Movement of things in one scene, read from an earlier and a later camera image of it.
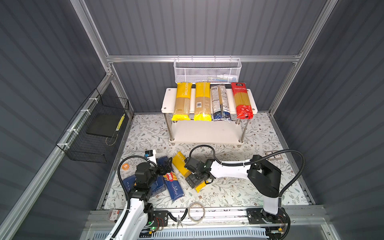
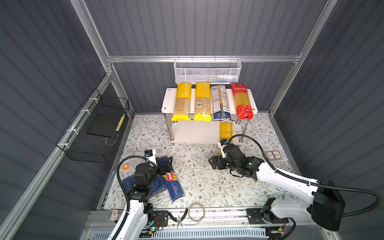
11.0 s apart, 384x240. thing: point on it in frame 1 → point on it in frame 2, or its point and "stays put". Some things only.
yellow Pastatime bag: [202, 111] stays put
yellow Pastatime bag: [182, 102] stays put
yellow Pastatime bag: [178, 161] → [226, 132]
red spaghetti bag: [243, 107] stays put
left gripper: [166, 167] stays put
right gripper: [194, 181] → [218, 165]
